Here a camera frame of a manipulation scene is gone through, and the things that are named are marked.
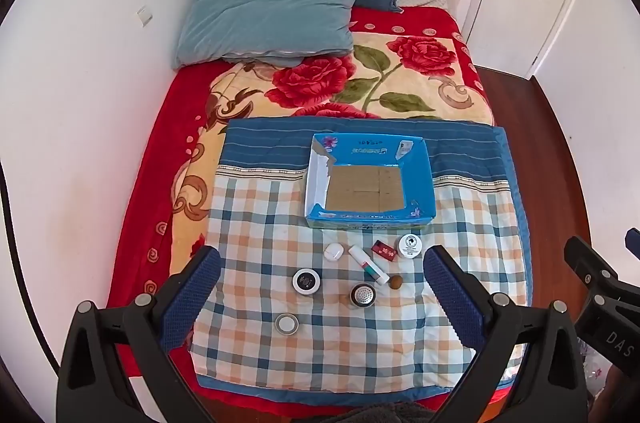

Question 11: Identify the brown walnut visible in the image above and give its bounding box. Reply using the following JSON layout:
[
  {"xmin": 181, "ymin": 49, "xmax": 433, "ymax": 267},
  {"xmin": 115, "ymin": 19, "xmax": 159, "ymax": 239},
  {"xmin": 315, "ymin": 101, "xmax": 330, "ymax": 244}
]
[{"xmin": 388, "ymin": 276, "xmax": 404, "ymax": 290}]

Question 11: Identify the white cream jar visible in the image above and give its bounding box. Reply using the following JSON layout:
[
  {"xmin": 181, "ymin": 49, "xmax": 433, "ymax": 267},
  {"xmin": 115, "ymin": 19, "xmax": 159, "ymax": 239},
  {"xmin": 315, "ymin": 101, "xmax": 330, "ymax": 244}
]
[{"xmin": 396, "ymin": 233, "xmax": 423, "ymax": 259}]

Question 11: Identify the white lip balm tube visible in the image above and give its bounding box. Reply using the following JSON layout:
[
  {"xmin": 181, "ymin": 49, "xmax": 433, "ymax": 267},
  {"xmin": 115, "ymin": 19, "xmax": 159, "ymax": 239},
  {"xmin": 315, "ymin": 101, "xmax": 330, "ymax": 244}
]
[{"xmin": 348, "ymin": 245, "xmax": 390, "ymax": 285}]

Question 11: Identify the red small box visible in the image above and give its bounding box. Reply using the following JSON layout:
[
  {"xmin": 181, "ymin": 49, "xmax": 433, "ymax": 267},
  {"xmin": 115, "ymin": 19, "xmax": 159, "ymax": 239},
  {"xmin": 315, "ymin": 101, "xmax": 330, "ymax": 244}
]
[{"xmin": 371, "ymin": 240, "xmax": 397, "ymax": 261}]

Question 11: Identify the white earbuds case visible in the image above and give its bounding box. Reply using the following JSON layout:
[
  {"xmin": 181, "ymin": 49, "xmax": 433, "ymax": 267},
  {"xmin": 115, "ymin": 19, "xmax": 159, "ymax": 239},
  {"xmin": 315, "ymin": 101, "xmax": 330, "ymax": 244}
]
[{"xmin": 323, "ymin": 242, "xmax": 344, "ymax": 261}]

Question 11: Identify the plastic bag on floor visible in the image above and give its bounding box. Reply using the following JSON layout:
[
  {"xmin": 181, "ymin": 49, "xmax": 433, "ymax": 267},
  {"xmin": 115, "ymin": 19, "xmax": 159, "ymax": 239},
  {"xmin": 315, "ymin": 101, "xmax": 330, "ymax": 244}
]
[{"xmin": 578, "ymin": 339, "xmax": 612, "ymax": 408}]

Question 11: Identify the blue plaid quilt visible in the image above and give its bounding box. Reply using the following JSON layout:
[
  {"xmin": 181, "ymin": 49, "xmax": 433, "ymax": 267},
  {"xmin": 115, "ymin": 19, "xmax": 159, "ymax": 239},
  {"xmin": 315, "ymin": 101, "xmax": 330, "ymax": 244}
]
[{"xmin": 190, "ymin": 117, "xmax": 533, "ymax": 406}]

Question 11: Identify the blue cardboard box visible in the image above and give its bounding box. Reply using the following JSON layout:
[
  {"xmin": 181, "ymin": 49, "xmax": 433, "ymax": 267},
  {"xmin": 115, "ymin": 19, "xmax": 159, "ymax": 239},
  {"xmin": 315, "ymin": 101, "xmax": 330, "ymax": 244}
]
[{"xmin": 304, "ymin": 132, "xmax": 436, "ymax": 229}]

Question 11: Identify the red rose floral blanket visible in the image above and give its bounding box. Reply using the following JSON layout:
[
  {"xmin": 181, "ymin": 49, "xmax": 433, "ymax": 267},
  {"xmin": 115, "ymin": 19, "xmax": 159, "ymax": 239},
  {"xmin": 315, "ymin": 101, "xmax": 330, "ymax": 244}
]
[{"xmin": 106, "ymin": 6, "xmax": 501, "ymax": 409}]

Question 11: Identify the black cable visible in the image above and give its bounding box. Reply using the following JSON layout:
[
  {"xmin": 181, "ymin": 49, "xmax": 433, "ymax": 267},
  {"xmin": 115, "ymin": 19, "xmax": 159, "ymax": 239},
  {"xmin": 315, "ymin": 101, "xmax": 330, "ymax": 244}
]
[{"xmin": 0, "ymin": 174, "xmax": 59, "ymax": 386}]

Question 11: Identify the wall switch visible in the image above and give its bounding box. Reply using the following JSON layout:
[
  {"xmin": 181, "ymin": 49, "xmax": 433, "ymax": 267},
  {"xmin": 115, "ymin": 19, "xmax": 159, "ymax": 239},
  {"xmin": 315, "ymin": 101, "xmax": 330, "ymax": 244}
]
[{"xmin": 137, "ymin": 6, "xmax": 153, "ymax": 27}]

